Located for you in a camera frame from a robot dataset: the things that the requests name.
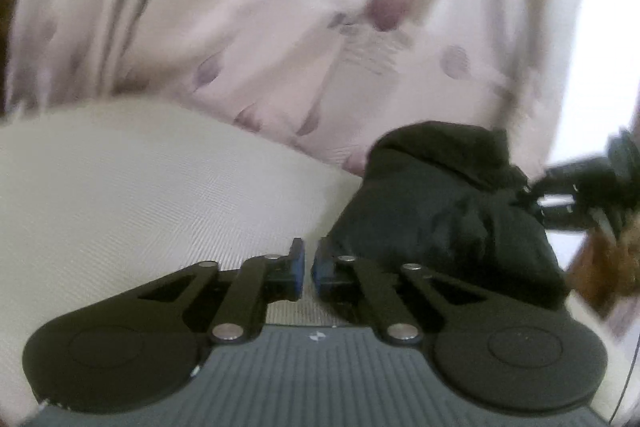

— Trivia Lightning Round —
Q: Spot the black garment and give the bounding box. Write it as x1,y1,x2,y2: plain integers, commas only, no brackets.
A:
328,121,568,309

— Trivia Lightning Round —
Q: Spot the right hand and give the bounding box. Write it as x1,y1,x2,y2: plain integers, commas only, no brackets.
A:
567,212,639,319

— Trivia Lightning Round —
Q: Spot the cream bed mattress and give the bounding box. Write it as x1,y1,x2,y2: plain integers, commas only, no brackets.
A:
1,98,639,426

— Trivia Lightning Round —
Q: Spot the floral pink curtain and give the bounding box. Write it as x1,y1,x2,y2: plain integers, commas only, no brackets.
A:
4,0,579,176

